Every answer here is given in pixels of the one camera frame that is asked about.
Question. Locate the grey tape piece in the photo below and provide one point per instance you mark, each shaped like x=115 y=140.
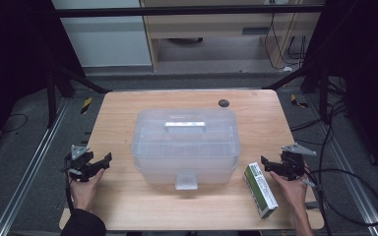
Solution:
x=311 y=205

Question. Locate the person's left hand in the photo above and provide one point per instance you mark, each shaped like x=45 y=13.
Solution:
x=83 y=193

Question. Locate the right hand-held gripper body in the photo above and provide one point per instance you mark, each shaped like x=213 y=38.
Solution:
x=293 y=164

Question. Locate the yellow and black tape strip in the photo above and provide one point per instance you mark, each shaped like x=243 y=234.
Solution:
x=86 y=105
x=297 y=101

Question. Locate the white cabinet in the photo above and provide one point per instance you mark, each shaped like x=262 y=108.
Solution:
x=108 y=39

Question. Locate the black metal stand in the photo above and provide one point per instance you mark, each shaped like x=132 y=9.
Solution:
x=51 y=98
x=324 y=95

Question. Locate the black round table grommet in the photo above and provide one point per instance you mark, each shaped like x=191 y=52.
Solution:
x=223 y=103

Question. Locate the black horizontal metal bar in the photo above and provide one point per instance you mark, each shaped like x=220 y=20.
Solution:
x=177 y=11

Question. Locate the person's right hand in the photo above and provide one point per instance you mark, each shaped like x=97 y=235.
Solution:
x=293 y=193

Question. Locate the clear plastic storage box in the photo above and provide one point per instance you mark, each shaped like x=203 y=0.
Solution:
x=185 y=147

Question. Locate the light wooden desk unit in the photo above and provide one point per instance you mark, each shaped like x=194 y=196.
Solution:
x=216 y=26

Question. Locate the aluminium floor rail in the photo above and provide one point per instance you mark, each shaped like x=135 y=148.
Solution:
x=29 y=170
x=347 y=170

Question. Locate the black curtain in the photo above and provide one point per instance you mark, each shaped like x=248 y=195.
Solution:
x=367 y=65
x=13 y=65

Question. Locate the green and white medicine box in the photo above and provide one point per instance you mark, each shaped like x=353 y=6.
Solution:
x=260 y=188

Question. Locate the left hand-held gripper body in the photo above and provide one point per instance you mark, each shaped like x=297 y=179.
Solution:
x=78 y=164

